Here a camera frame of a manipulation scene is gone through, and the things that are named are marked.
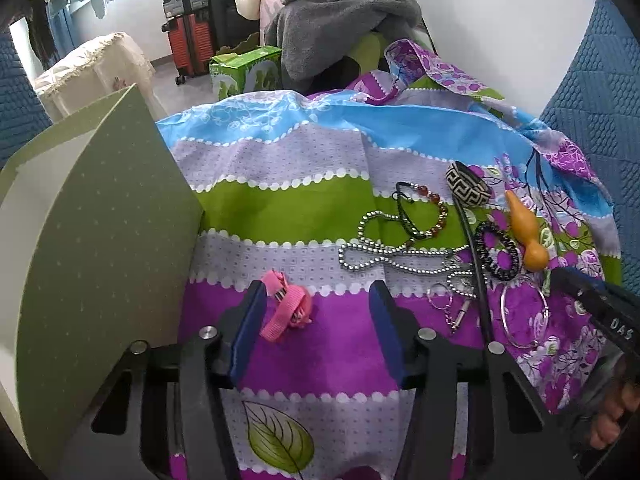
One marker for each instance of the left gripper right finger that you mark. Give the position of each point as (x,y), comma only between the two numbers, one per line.
(420,360)

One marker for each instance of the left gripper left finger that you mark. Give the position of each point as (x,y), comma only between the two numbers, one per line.
(213,360)

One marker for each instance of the silver hoop bangle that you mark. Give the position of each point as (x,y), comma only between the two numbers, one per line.
(524,315)

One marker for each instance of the pink ribbon hair clip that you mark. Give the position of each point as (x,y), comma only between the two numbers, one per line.
(293,305)

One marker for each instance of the orange gourd pendant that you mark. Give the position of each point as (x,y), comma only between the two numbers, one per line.
(526,231)

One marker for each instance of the black hair stick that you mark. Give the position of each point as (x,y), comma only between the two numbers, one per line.
(484,312)

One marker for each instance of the green jewelry box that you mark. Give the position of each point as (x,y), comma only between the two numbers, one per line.
(98,227)

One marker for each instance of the black white woven bangle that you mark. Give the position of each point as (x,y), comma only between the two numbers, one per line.
(466,186)

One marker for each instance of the right hand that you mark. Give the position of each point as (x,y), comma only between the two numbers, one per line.
(620,398)

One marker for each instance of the colourful patterned bed sheet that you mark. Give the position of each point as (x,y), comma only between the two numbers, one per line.
(341,190)

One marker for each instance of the blue textured right chair back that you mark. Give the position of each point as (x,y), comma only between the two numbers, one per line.
(597,106)

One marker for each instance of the blue textured chair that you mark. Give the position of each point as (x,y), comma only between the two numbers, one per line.
(597,106)
(22,115)

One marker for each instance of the green cardboard box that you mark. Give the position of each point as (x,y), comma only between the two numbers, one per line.
(256,70)

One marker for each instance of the blue textured left chair back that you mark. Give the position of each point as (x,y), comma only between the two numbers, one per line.
(22,115)

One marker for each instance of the red suitcase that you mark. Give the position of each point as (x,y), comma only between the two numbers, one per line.
(191,42)

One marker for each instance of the black suitcase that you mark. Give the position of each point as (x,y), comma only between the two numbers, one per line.
(229,27)

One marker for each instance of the grey fleece garment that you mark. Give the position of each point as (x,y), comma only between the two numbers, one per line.
(313,35)

